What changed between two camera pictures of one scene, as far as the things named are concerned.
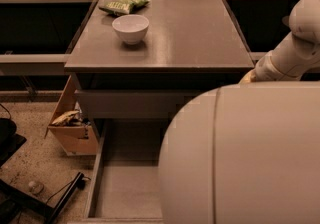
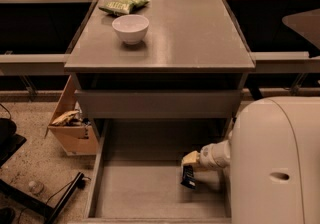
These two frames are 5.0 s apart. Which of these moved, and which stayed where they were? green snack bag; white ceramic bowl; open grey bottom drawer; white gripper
Moved: white gripper
Stayed: white ceramic bowl; green snack bag; open grey bottom drawer
